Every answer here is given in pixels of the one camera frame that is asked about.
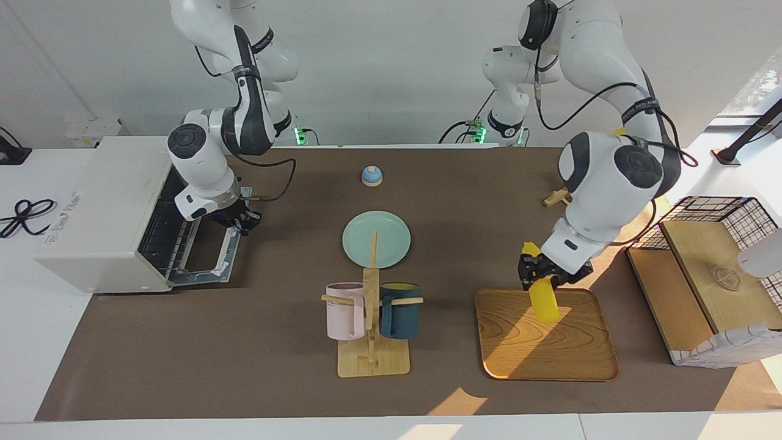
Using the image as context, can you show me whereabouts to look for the white toaster oven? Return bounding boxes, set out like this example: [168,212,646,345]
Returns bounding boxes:
[35,136,243,295]

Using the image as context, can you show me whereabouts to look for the pale green plate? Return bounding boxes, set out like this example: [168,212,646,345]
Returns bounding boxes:
[342,211,412,270]

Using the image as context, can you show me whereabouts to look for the wooden serving tray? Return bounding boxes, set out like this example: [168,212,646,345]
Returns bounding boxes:
[475,287,619,382]

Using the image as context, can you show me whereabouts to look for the brown table mat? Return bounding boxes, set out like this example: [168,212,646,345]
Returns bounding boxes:
[34,147,782,422]

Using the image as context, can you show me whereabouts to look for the dark blue mug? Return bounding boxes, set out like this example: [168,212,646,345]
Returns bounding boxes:
[379,282,422,340]

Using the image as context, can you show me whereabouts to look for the pink mug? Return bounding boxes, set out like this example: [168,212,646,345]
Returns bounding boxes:
[326,282,367,340]

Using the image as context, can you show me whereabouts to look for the white power strip box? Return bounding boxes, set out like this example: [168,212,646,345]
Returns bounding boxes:
[64,118,123,149]

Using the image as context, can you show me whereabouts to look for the clear glass cup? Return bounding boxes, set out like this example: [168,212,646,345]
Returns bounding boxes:
[711,266,743,292]

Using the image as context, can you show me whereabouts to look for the wooden mug rack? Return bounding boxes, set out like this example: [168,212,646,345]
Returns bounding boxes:
[321,231,425,378]

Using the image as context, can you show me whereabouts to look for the white checkered cloth liner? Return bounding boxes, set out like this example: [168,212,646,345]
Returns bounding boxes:
[669,323,782,369]

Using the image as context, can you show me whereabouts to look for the white rounded cylinder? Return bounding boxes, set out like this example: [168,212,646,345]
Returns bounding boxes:
[736,227,782,279]

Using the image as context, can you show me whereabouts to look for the black clamp stand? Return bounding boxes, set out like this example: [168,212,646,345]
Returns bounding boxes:
[0,127,32,166]

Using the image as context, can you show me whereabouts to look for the black tripod leg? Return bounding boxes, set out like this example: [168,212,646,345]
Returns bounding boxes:
[712,98,782,167]

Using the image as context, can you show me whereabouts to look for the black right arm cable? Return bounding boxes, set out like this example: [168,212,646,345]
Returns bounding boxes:
[194,43,298,203]

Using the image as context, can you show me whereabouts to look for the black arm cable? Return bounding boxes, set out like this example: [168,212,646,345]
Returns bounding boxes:
[194,43,298,203]
[533,34,699,169]

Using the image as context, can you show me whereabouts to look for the black base cables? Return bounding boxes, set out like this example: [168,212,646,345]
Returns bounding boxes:
[439,90,497,145]

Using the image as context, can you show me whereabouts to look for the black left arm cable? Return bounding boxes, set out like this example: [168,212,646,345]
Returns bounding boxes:
[533,34,699,169]

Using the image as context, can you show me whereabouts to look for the black coiled cable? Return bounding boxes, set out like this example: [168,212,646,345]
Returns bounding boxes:
[0,199,57,239]

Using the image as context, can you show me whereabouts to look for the black wire basket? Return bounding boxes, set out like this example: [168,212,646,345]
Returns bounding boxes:
[629,196,782,307]

